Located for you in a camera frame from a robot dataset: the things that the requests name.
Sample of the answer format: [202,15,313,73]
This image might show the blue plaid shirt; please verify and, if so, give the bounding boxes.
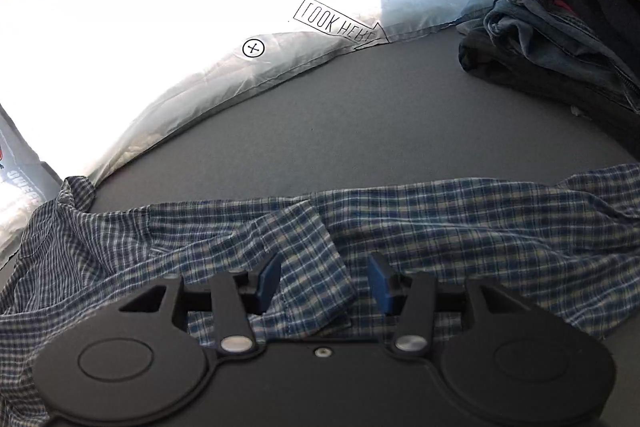
[0,164,640,427]

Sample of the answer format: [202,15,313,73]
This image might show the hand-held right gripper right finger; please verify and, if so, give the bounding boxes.
[367,254,532,356]

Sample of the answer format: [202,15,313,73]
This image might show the white printed curtain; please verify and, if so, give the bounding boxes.
[0,0,527,268]

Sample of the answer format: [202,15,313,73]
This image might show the black folded garment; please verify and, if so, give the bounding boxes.
[457,19,640,150]

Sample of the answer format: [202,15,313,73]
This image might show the dark navy folded garment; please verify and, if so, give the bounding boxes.
[515,0,640,75]

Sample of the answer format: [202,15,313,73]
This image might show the blue jeans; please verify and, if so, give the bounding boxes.
[482,0,640,108]

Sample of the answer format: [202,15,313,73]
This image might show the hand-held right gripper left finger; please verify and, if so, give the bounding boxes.
[117,253,284,356]

